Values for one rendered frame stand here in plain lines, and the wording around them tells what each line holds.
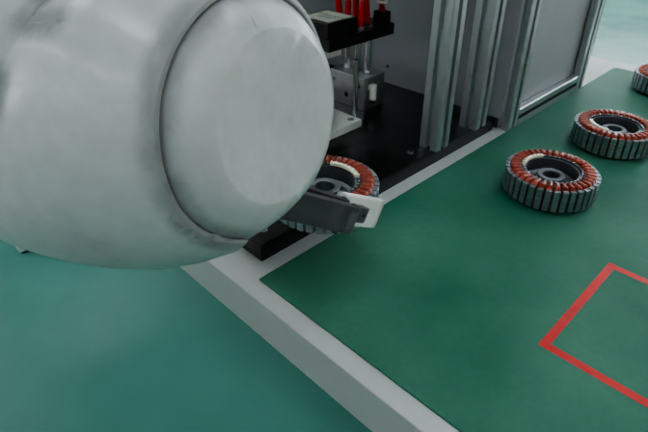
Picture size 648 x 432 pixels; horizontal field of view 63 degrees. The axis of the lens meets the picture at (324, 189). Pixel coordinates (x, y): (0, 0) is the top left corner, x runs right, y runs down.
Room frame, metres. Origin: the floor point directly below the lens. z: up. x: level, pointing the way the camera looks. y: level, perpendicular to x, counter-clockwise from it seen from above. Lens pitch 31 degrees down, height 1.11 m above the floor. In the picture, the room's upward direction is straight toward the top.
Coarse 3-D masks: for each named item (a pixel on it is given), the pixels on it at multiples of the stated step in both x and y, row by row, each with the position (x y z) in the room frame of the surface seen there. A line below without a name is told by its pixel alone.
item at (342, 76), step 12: (336, 72) 0.84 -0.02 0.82; (348, 72) 0.82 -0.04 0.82; (360, 72) 0.82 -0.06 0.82; (372, 72) 0.82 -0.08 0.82; (384, 72) 0.83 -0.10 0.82; (336, 84) 0.84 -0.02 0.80; (348, 84) 0.82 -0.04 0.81; (360, 84) 0.80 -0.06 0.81; (336, 96) 0.84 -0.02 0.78; (348, 96) 0.82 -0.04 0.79; (360, 96) 0.80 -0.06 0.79; (360, 108) 0.80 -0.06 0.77
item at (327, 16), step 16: (320, 16) 0.79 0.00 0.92; (336, 16) 0.79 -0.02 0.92; (352, 16) 0.79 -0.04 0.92; (320, 32) 0.76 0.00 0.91; (336, 32) 0.76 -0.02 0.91; (352, 32) 0.78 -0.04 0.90; (368, 32) 0.80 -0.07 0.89; (384, 32) 0.83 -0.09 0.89; (336, 48) 0.75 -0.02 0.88; (368, 48) 0.82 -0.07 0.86; (368, 64) 0.82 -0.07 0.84
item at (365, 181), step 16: (336, 160) 0.51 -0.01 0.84; (352, 160) 0.51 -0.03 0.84; (320, 176) 0.50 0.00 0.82; (336, 176) 0.50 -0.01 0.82; (352, 176) 0.48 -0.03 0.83; (368, 176) 0.47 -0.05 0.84; (336, 192) 0.46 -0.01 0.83; (352, 192) 0.44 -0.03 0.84; (368, 192) 0.45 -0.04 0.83; (288, 224) 0.43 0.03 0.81
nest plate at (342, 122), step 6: (336, 114) 0.76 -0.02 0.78; (342, 114) 0.76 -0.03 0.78; (336, 120) 0.73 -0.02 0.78; (342, 120) 0.73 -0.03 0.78; (348, 120) 0.73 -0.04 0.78; (354, 120) 0.73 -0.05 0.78; (360, 120) 0.74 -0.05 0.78; (336, 126) 0.71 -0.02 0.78; (342, 126) 0.71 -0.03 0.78; (348, 126) 0.72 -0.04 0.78; (354, 126) 0.73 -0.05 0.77; (360, 126) 0.74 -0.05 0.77; (336, 132) 0.70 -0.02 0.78; (342, 132) 0.71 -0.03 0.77
